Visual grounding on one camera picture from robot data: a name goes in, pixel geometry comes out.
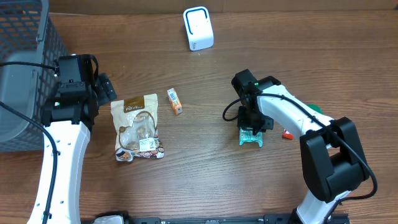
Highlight teal wet wipes pack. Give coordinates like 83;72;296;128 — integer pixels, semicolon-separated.
239;128;263;147

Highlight red snack bar packet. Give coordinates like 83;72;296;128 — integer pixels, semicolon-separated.
282;129;294;140

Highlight beige snack bag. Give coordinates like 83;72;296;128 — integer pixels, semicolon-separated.
111;94;165;162

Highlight orange small box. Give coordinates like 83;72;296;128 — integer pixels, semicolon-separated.
167;88;183;115

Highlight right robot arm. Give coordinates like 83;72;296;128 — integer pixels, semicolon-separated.
231;70;377;223

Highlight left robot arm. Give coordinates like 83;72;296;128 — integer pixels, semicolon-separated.
29;54;117;223

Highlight white barcode scanner stand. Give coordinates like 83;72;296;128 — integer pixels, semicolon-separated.
183;6;214;51

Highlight green lidded glass jar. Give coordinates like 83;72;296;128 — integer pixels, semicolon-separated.
308;105;323;114

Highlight grey plastic mesh basket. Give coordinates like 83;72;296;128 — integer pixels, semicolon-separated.
0;0;71;152

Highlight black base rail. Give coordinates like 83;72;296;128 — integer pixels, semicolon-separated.
80;210;351;224

